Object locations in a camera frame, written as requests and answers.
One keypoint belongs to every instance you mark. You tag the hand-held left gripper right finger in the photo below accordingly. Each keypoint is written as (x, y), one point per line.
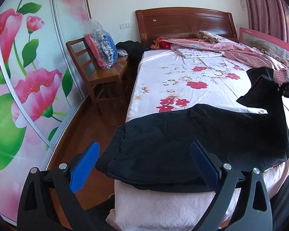
(203, 163)

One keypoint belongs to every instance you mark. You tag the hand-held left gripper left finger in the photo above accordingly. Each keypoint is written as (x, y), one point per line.
(85, 164)

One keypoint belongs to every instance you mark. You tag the black pants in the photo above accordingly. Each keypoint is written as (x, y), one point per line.
(183, 134)

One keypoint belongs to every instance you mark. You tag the person's grey trouser leg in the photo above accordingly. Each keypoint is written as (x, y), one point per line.
(286, 199)
(100, 214)

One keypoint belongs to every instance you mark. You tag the pink patterned quilt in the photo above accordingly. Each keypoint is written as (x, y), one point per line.
(233, 50)

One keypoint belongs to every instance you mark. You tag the floral bed sheet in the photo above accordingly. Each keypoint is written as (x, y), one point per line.
(183, 81)

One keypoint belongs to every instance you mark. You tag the pink curtain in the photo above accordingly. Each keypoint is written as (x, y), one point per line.
(265, 7)

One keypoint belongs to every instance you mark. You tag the wooden chair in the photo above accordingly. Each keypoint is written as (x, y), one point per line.
(106, 74)

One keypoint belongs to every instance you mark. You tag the beige floral pillow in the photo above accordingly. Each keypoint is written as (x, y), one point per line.
(214, 36)

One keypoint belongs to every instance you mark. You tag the floral sliding wardrobe door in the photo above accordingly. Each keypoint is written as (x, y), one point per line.
(21, 89)
(69, 12)

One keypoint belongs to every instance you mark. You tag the white floral folded sheet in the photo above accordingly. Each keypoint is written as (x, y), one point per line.
(195, 53)

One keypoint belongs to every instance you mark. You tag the grey striped cloth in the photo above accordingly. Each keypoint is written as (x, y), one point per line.
(121, 53)

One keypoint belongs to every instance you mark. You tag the clear plastic bag of clothes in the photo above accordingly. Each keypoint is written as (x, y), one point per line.
(101, 45)

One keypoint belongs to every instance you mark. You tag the red pillow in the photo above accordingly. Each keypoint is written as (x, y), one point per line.
(165, 45)

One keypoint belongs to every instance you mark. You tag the black clothes pile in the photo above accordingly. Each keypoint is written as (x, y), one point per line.
(137, 48)

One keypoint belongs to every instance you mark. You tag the wooden bed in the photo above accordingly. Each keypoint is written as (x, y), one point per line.
(183, 21)

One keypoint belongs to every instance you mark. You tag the orange fringed cloth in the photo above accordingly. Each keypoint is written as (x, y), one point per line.
(157, 43)

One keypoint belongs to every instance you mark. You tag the pink bed guard rail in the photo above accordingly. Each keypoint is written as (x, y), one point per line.
(262, 38)

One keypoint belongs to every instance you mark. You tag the white wall socket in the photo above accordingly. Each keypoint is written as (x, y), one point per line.
(125, 25)

